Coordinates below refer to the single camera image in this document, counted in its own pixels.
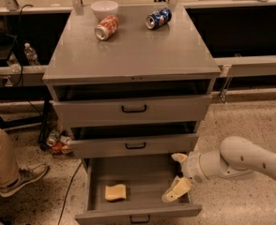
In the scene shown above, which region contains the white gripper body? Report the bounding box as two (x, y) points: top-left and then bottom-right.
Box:
(181, 152), (204, 184)

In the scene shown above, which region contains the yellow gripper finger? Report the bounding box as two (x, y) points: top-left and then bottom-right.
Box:
(172, 153), (188, 163)
(161, 176), (192, 203)

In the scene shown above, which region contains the yellow sponge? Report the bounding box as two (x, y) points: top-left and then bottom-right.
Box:
(105, 184), (127, 202)

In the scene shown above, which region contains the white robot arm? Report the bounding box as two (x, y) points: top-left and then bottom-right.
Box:
(161, 136), (276, 203)

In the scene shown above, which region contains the grey middle drawer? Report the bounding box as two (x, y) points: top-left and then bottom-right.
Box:
(70, 133), (198, 158)

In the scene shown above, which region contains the grey drawer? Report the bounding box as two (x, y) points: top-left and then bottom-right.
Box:
(54, 96), (211, 128)
(75, 154), (202, 225)
(70, 133), (198, 158)

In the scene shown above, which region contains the grey top drawer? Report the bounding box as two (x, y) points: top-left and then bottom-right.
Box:
(54, 96), (211, 128)

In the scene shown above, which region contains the grey bottom drawer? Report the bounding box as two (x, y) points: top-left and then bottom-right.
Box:
(75, 154), (202, 225)

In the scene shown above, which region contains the grey drawer cabinet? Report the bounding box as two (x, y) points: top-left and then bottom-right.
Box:
(42, 3), (222, 161)

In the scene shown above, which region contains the crushed cans pile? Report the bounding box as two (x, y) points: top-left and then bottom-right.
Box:
(46, 129), (72, 155)

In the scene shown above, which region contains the blue soda can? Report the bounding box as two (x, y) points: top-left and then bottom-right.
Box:
(146, 7), (172, 30)

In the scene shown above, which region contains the orange soda can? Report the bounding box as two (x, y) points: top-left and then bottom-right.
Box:
(94, 15), (119, 40)

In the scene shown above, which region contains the grey sneaker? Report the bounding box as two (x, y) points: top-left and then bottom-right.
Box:
(0, 164), (49, 198)

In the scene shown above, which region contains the white bowl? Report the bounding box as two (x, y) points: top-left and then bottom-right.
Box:
(91, 0), (118, 20)

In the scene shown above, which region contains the beige trouser leg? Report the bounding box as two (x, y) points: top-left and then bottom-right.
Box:
(0, 128), (19, 188)

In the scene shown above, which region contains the clear water bottle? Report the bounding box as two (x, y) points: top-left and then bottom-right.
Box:
(24, 43), (40, 66)

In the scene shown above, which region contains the grey metal rail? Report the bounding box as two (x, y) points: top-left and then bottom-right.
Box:
(215, 55), (276, 77)

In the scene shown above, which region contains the black floor cable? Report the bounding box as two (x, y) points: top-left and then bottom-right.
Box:
(56, 161), (84, 225)

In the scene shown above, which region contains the black table frame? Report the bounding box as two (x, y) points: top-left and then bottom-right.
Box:
(0, 28), (54, 145)

